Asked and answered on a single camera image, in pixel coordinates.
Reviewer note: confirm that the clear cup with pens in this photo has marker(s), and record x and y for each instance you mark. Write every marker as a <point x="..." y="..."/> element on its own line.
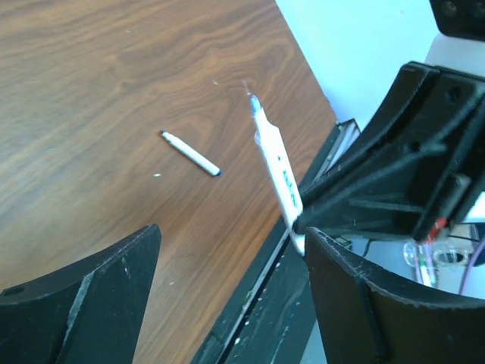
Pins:
<point x="433" y="261"/>

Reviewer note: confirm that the white purple-tip marker pen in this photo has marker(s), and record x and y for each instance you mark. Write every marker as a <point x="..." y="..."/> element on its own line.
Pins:
<point x="270" y="142"/>

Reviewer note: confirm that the thin white blue-end pen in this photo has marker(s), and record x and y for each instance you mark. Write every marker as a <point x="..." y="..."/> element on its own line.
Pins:
<point x="190" y="153"/>

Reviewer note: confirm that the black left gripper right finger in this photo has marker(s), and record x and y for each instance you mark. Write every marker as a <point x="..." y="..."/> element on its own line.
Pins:
<point x="367" y="314"/>

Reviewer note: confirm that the black table edge rail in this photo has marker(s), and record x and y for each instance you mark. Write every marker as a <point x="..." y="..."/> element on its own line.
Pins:
<point x="270" y="315"/>

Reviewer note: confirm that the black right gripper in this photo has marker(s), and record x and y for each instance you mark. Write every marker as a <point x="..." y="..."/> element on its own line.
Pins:
<point x="375" y="188"/>

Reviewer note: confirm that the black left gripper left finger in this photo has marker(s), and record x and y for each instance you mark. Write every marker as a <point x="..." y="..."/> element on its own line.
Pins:
<point x="90" y="311"/>

